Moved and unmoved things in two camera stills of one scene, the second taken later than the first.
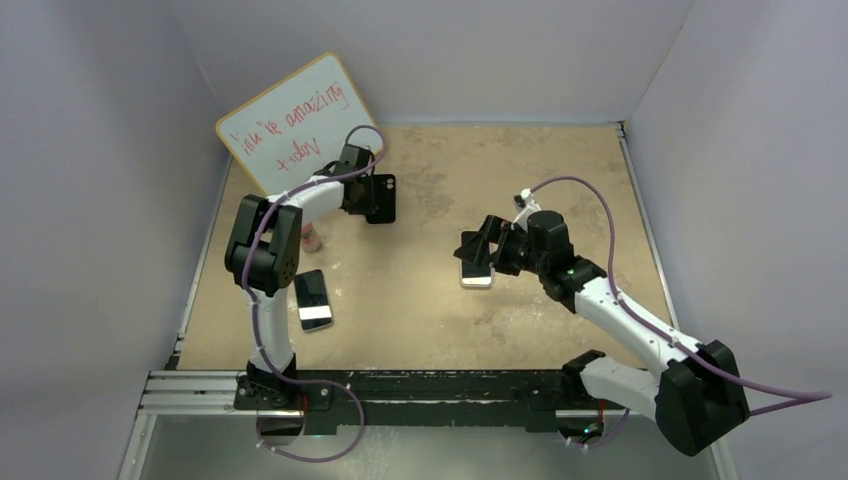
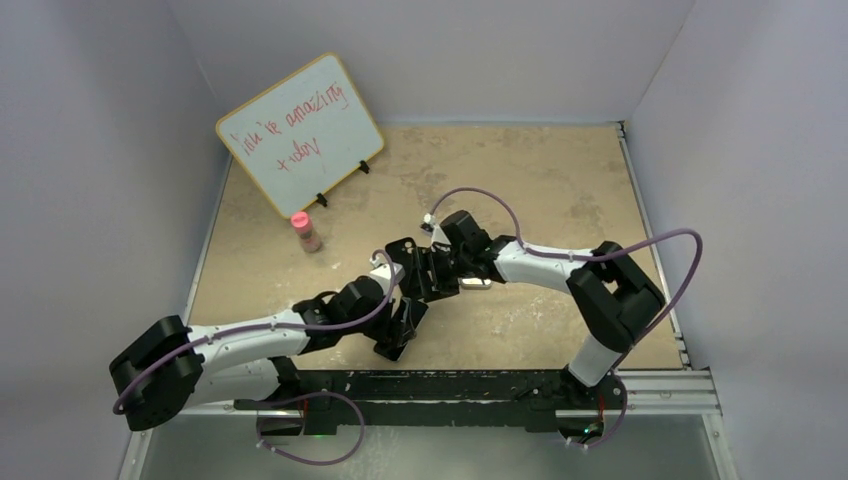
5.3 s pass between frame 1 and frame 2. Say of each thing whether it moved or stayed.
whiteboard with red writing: stayed
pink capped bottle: stayed
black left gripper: moved
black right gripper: moved
